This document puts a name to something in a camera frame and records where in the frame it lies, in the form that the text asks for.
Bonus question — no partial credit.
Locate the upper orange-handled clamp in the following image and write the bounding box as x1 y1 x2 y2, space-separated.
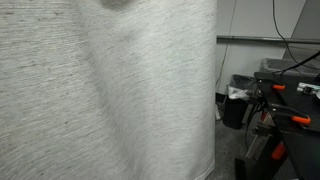
257 79 286 90

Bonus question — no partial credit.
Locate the thin white wall cable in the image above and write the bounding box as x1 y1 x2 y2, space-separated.
215 0 238 88

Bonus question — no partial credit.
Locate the orange-handled clamp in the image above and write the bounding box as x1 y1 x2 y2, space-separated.
257 79 286 90
265 104 311 125

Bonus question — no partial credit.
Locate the black work table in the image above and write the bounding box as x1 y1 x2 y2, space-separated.
245 72 320 180

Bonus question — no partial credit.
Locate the grey plastic bin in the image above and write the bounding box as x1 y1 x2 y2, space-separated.
260 58 320 76

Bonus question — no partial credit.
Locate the grey woven curtain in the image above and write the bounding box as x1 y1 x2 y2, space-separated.
0 0 217 180

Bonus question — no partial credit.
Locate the white power strip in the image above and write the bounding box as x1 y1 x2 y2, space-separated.
215 105 221 120

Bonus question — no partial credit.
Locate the black hanging cable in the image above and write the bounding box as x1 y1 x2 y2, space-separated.
272 0 320 72

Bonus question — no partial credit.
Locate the white item on table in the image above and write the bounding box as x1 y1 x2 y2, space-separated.
297 82 320 95

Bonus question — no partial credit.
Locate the metal wall rail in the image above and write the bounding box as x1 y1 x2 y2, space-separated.
217 35 320 45

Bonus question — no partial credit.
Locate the lower orange-handled clamp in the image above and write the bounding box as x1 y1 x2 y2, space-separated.
265 104 311 125

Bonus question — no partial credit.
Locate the black trash bin with liner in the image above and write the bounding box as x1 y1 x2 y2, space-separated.
223 74 255 129

